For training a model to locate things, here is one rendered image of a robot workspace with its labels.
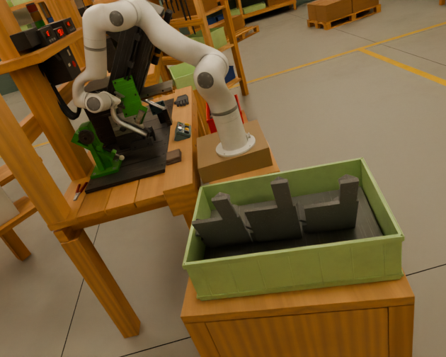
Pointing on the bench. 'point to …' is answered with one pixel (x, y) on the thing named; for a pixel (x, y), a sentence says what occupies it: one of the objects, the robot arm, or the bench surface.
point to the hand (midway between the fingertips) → (114, 99)
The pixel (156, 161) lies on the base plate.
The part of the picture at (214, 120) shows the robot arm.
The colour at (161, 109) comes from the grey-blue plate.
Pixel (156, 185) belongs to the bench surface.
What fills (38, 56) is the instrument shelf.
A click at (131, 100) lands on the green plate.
